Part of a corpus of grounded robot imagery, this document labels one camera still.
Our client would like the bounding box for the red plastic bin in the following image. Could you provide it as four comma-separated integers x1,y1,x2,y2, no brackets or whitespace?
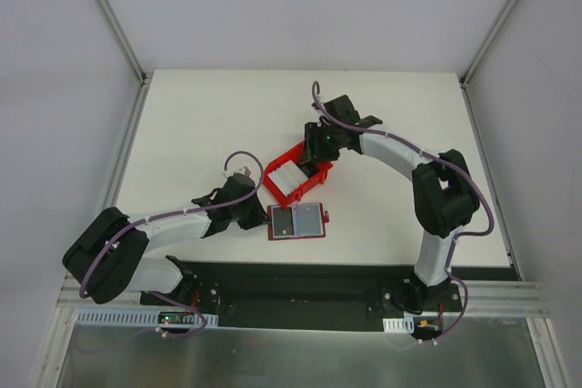
264,142,328,207

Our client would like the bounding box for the red leather card holder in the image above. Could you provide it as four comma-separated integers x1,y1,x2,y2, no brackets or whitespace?
267,203,329,241

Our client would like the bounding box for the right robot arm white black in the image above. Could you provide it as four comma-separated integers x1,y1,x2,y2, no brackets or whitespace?
302,90,480,314

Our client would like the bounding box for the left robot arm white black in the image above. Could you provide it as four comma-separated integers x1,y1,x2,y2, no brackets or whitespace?
62,173,267,306

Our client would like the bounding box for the white card stack in bin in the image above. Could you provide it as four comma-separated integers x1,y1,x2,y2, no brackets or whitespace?
268,161,308,196

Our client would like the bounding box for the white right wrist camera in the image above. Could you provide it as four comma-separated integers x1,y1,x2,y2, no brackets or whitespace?
312,97,330,126

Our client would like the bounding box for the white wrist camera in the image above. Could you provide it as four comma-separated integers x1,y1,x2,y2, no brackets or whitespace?
223,166,251,178
312,97,330,126

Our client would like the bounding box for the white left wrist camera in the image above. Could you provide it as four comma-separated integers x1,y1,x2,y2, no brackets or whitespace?
223,166,251,178

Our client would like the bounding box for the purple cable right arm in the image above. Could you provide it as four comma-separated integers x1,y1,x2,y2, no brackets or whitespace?
310,81,496,347

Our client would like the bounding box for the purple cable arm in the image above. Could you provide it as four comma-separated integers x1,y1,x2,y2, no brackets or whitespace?
310,81,496,347
79,151,265,340

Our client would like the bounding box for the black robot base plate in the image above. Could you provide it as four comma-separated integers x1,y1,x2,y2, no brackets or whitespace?
139,260,472,333

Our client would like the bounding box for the aluminium side rail left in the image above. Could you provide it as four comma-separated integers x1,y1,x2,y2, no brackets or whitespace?
95,72,154,214

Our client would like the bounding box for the aluminium side rail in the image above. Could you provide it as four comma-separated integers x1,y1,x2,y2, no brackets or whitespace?
459,80,523,281
95,72,154,214

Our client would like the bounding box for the aluminium frame post left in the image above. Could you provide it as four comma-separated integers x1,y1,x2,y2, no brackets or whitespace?
93,0,149,85

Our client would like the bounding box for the aluminium frame post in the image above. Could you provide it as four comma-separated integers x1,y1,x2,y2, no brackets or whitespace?
93,0,149,85
459,0,521,89

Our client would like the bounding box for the aluminium side rail right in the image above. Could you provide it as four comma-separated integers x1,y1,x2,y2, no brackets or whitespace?
459,80,523,281

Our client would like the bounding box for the white slotted cable duct right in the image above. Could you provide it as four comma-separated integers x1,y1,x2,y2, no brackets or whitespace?
382,315,415,334

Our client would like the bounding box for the white slotted cable duct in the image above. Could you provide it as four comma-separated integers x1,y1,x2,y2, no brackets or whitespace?
382,315,415,334
76,309,218,329

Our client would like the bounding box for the white slotted cable duct left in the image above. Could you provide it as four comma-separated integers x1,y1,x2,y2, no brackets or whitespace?
76,309,218,329

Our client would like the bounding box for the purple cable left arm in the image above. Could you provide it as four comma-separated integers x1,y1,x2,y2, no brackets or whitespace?
79,151,265,340

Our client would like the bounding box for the aluminium frame post right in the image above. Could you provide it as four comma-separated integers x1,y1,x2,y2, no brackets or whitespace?
459,0,521,89

